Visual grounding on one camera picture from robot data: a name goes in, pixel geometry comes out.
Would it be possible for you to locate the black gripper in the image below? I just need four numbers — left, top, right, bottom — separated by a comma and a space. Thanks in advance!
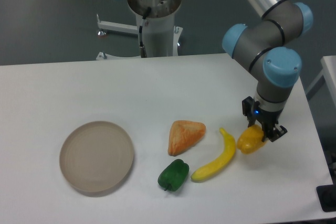
242, 97, 288, 142

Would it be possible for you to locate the yellow bell pepper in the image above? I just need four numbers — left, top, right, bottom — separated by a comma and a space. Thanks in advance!
237, 124, 266, 154

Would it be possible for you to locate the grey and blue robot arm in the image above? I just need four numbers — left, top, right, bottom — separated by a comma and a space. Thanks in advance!
127, 0, 313, 141

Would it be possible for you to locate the green bell pepper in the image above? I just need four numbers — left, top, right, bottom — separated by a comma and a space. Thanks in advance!
157, 159, 190, 191

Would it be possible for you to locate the orange triangular bread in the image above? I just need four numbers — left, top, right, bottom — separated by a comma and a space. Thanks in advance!
167, 120, 206, 156

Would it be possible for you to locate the yellow banana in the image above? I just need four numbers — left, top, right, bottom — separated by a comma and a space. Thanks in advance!
191, 127, 236, 183

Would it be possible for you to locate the white side table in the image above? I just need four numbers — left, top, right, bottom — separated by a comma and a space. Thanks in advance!
305, 56, 335, 103

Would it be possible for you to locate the black device at table edge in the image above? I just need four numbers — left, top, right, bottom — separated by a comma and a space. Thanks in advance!
316, 185, 335, 212

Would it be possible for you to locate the beige round plate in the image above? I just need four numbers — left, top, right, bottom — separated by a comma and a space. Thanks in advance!
59, 121, 134, 194

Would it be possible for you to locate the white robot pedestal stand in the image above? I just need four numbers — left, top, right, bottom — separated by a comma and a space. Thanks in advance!
97, 0, 183, 58

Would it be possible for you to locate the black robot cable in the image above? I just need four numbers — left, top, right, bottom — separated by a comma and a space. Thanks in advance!
138, 6, 152, 59

